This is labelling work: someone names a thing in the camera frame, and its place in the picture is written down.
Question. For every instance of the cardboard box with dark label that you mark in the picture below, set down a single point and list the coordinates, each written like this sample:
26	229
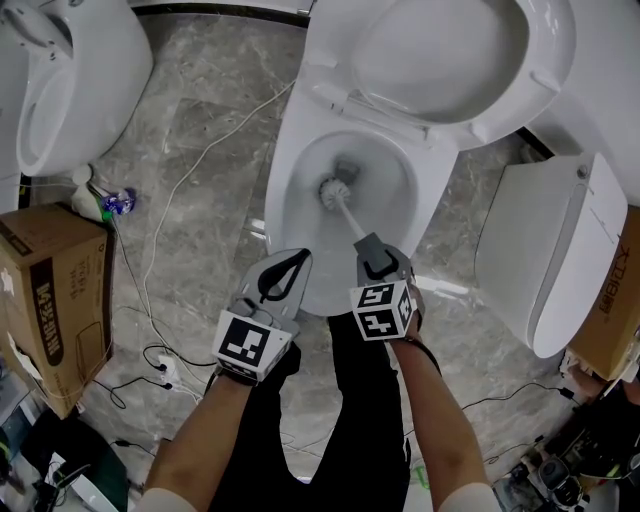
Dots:
60	235

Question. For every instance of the white power strip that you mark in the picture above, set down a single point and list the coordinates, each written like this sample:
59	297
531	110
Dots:
166	366

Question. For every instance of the white toilet with raised seat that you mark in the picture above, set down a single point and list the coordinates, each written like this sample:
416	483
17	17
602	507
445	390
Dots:
300	125

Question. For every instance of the person's right forearm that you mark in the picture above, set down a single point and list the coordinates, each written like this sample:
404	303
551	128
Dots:
440	430

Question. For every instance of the person's left forearm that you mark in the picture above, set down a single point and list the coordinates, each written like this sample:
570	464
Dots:
200	440

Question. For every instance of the white toilet brush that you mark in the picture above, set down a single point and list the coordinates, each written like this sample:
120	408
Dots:
332	192

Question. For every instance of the blue crumpled wrapper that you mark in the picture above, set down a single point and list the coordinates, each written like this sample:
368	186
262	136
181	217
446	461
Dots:
119	202

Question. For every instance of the pile of dark equipment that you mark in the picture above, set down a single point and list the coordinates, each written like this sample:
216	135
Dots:
575	460

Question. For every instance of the egg-shaped white toilet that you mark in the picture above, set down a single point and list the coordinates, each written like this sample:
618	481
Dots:
110	75

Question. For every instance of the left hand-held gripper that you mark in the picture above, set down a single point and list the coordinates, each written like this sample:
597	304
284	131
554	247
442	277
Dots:
245	345

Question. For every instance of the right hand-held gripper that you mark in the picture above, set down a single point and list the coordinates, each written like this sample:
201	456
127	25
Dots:
380	320

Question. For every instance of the plain brown cardboard box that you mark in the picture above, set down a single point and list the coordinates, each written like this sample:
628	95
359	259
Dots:
615	320

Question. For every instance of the white toilet with closed lid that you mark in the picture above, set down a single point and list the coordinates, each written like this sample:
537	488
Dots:
540	250

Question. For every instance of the person's black trousers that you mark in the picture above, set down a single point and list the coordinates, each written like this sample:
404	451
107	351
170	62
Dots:
350	425

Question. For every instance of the white cleaner bottle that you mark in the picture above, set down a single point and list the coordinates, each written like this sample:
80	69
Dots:
85	197

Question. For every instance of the person's white shirt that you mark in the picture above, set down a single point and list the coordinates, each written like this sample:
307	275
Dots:
165	502

